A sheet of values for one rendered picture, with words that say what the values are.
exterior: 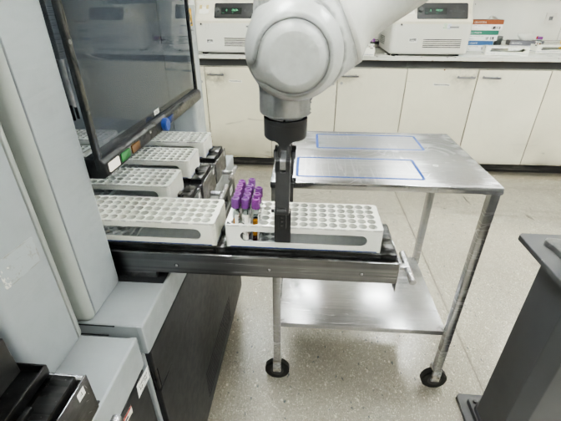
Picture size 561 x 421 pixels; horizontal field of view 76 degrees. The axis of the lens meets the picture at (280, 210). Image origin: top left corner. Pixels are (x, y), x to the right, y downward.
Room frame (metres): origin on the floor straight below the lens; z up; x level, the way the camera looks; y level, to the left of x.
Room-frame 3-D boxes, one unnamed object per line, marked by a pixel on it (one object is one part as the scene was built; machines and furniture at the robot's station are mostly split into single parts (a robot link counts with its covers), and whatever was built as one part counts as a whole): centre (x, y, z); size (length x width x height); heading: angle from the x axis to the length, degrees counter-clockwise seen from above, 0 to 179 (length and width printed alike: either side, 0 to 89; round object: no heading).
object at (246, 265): (0.63, 0.09, 0.78); 0.73 x 0.14 x 0.09; 86
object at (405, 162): (1.07, -0.29, 0.41); 0.67 x 0.46 x 0.82; 86
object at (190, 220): (0.64, 0.27, 0.83); 0.30 x 0.10 x 0.06; 86
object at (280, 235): (0.57, 0.00, 0.87); 0.03 x 0.01 x 0.07; 86
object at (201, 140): (1.11, 0.38, 0.83); 0.30 x 0.10 x 0.06; 86
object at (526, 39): (3.18, -1.95, 0.97); 0.24 x 0.12 x 0.13; 75
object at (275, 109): (0.62, -0.01, 1.09); 0.09 x 0.09 x 0.06
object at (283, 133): (0.62, -0.01, 1.01); 0.08 x 0.07 x 0.09; 176
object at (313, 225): (0.62, -0.05, 0.83); 0.30 x 0.10 x 0.06; 86
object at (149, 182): (0.80, 0.40, 0.83); 0.30 x 0.10 x 0.06; 86
